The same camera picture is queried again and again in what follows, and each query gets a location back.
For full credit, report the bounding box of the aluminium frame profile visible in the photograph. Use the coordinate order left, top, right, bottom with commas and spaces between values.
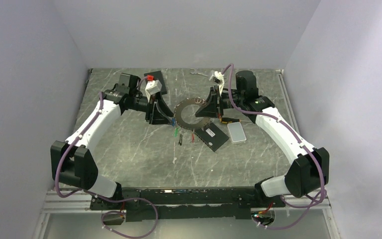
41, 186, 332, 215

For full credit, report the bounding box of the silver wrench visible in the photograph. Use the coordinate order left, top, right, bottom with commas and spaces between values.
190, 68, 210, 78

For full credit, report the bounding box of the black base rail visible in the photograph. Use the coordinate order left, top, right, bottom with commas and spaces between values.
90, 186, 285, 222

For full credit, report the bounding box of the black network switch with label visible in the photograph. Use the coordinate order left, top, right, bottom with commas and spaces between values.
194, 123, 229, 152

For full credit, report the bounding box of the white small router box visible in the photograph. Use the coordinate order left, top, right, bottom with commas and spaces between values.
227, 122, 247, 143

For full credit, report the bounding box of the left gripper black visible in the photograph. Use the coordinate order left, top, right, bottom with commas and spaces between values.
129, 91, 174, 125

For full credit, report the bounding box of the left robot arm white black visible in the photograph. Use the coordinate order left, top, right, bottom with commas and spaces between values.
50, 71, 174, 209

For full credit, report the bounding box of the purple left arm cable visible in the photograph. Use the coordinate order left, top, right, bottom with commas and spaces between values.
54, 76, 159, 238

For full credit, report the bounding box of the plain black box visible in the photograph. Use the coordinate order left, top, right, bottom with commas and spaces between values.
144, 70, 168, 96

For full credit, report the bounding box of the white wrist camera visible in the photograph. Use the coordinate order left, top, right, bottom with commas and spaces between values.
209, 70, 225, 93
145, 75, 162, 102

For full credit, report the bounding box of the large metal keyring disc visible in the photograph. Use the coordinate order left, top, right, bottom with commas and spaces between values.
174, 97, 210, 130

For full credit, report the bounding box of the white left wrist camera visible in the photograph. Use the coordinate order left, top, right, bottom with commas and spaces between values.
145, 75, 162, 102

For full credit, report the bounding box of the black key tag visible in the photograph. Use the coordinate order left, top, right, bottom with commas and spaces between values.
178, 134, 183, 146

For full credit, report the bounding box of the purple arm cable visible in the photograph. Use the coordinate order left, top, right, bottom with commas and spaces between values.
222, 63, 327, 231
54, 76, 159, 238

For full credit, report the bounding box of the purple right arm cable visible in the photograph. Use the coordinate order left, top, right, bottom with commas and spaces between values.
222, 63, 327, 231

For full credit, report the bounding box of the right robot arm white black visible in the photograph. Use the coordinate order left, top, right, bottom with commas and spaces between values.
195, 70, 329, 207

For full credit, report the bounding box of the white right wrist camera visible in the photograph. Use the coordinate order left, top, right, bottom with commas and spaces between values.
209, 70, 225, 93

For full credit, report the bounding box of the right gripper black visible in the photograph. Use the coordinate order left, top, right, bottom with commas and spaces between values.
195, 85, 244, 119

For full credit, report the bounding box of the yellow black screwdriver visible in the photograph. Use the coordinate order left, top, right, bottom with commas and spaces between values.
220, 117, 253, 124

